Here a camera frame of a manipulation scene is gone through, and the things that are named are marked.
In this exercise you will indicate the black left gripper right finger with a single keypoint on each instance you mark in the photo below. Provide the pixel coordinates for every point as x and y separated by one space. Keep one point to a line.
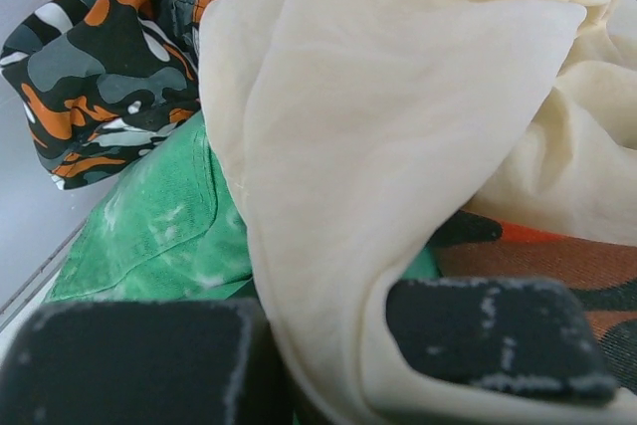
524 337

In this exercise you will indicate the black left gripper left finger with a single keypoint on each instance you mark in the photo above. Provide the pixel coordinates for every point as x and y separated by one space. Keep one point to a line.
199 362

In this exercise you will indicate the cream white cloth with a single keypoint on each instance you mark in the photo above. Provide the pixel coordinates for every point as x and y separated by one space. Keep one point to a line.
350 131

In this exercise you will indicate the orange grey camouflage cloth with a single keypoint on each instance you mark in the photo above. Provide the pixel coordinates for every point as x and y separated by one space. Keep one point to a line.
103 82

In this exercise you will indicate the red orange camouflage cloth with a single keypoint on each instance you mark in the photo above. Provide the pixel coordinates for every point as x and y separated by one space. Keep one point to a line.
601 275

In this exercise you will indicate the green tie-dye cloth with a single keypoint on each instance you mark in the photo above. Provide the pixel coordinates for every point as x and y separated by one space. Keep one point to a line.
169 230

